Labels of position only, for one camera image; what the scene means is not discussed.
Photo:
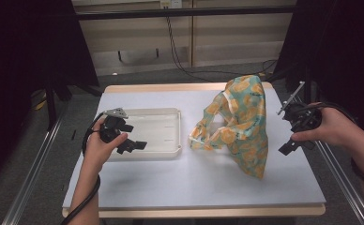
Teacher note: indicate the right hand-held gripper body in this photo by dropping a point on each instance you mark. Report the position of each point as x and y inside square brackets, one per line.
[305, 115]

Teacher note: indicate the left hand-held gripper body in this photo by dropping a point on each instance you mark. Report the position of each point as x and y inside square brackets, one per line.
[111, 125]

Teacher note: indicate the lemon print plastic bag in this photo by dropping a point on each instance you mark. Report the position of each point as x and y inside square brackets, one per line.
[245, 125]

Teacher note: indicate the person's left hand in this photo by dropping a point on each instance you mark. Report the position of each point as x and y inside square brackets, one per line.
[97, 150]

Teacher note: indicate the person's right hand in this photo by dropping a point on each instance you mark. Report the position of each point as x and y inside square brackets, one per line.
[336, 128]

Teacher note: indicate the white plastic tray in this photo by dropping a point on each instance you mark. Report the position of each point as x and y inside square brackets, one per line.
[158, 131]

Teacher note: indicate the black stand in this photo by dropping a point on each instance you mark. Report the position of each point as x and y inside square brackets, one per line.
[50, 106]

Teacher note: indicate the black curtain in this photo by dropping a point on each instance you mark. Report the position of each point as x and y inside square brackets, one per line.
[20, 62]
[342, 47]

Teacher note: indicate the black horizontal bar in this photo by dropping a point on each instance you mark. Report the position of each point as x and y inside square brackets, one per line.
[170, 13]

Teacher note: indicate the aluminium rail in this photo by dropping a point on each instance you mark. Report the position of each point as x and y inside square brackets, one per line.
[30, 181]
[346, 187]

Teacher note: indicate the white wall socket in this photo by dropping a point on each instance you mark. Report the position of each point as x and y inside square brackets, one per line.
[170, 3]

